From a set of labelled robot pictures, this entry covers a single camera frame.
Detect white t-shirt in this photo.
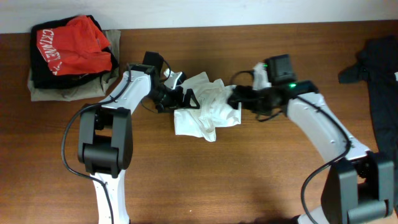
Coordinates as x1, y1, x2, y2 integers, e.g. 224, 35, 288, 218
174, 72, 241, 142

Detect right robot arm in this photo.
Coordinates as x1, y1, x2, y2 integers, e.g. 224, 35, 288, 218
228, 80, 394, 223

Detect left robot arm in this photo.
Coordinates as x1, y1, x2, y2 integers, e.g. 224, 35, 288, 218
78, 64, 200, 223

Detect khaki folded garment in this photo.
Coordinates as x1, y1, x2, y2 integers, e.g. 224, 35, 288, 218
27, 29, 122, 103

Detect red folded shirt white lettering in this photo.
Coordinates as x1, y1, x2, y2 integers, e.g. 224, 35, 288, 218
36, 16, 113, 76

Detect black folded shirt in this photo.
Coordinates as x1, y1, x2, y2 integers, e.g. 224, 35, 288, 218
29, 16, 119, 89

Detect black garment at right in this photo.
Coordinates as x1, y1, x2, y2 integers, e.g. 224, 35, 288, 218
338, 35, 397, 210

